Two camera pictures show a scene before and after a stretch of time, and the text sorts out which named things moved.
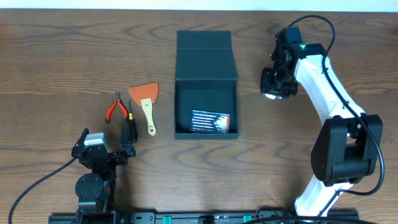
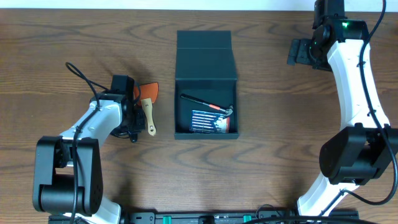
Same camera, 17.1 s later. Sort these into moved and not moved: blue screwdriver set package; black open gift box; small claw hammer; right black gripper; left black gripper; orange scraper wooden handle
Moved: right black gripper; small claw hammer; left black gripper
Not moved: blue screwdriver set package; black open gift box; orange scraper wooden handle
